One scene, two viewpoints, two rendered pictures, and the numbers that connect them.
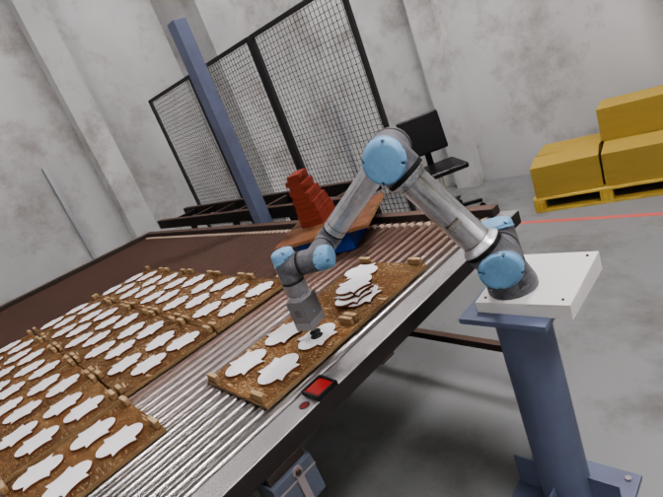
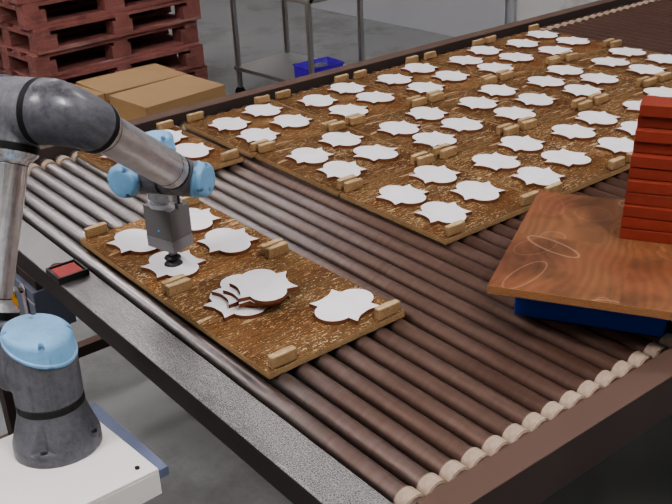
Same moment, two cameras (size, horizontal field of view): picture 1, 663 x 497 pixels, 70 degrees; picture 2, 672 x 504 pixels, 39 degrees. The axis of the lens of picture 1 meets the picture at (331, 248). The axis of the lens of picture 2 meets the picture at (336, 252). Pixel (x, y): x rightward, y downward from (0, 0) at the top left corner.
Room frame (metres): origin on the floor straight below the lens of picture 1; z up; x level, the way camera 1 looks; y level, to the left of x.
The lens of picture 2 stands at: (1.81, -1.84, 1.94)
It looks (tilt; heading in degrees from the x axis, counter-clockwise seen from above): 26 degrees down; 91
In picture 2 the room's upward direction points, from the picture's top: 3 degrees counter-clockwise
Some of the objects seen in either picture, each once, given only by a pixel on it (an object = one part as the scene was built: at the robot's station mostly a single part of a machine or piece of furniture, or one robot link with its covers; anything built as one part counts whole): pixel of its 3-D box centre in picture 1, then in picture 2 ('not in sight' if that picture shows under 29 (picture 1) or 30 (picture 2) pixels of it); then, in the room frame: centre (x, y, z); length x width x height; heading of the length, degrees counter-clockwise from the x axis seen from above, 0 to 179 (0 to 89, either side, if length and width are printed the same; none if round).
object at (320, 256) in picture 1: (317, 256); (140, 174); (1.38, 0.05, 1.21); 0.11 x 0.11 x 0.08; 67
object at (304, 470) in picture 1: (291, 484); (42, 300); (1.02, 0.33, 0.77); 0.14 x 0.11 x 0.18; 128
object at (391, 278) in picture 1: (360, 290); (280, 306); (1.66, -0.05, 0.93); 0.41 x 0.35 x 0.02; 129
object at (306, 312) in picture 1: (303, 308); (172, 220); (1.41, 0.16, 1.05); 0.10 x 0.09 x 0.16; 54
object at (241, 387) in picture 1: (282, 353); (182, 246); (1.40, 0.28, 0.93); 0.41 x 0.35 x 0.02; 128
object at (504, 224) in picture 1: (496, 241); (39, 359); (1.28, -0.47, 1.08); 0.13 x 0.12 x 0.14; 157
